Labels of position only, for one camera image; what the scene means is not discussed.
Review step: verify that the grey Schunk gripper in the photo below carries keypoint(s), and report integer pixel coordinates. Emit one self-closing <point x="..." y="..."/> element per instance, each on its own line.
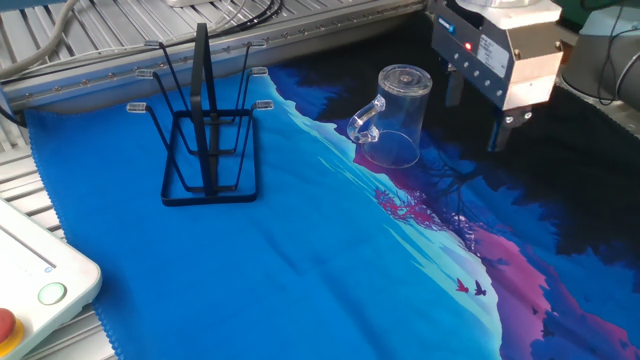
<point x="480" y="65"/>

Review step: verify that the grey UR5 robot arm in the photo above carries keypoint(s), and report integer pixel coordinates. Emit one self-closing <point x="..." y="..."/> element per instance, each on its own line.
<point x="605" y="55"/>

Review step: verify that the blue landscape print cloth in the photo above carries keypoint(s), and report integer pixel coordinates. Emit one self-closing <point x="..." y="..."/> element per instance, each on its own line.
<point x="300" y="300"/>

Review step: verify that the white teach pendant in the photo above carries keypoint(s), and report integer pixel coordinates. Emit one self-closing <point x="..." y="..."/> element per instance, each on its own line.
<point x="30" y="260"/>

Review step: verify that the aluminium table edge rail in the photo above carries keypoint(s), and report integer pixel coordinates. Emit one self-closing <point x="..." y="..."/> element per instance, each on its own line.
<point x="100" y="80"/>

